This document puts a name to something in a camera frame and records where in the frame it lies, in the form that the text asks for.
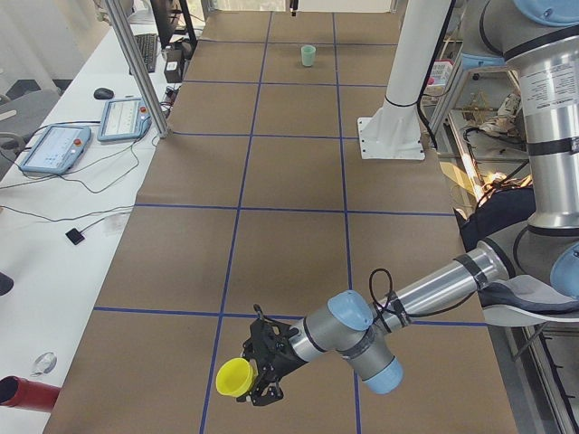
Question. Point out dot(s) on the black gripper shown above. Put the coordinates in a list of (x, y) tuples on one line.
[(281, 361)]

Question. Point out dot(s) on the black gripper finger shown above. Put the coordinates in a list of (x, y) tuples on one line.
[(294, 7)]

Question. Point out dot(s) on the yellow plastic cup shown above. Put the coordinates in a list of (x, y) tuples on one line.
[(235, 377)]

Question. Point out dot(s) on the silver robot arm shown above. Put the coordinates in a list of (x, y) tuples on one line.
[(526, 274)]

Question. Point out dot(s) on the light green plastic cup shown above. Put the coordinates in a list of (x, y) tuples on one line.
[(308, 55)]

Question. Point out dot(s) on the black box on desk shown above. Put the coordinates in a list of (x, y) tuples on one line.
[(176, 56)]

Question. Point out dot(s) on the black keyboard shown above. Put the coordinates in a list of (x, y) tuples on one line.
[(147, 45)]

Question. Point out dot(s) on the far blue teach pendant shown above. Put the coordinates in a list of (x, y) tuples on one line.
[(124, 119)]

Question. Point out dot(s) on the blue teach pendant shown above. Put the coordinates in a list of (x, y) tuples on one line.
[(124, 119), (56, 150)]

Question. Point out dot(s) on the clear tape roll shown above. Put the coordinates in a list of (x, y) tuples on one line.
[(44, 364)]

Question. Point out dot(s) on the black computer mouse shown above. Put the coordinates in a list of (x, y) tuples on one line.
[(103, 93)]

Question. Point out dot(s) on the small black square pad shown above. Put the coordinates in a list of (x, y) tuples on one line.
[(74, 236)]

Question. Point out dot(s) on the red cylinder bottle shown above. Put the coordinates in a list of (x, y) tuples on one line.
[(17, 392)]

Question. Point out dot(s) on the near blue teach pendant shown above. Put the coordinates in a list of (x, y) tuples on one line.
[(56, 150)]

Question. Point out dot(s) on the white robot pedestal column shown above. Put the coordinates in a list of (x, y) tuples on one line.
[(393, 132)]

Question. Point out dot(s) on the aluminium frame post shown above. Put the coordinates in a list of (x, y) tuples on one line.
[(136, 65)]

